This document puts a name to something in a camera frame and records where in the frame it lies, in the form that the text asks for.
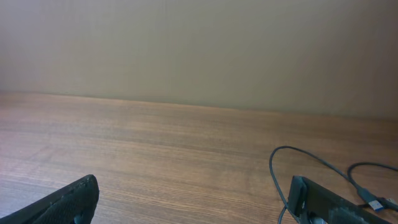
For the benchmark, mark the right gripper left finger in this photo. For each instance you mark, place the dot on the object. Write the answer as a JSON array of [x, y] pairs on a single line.
[[74, 203]]

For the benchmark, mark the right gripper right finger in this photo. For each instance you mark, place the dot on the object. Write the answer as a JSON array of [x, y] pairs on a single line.
[[309, 201]]

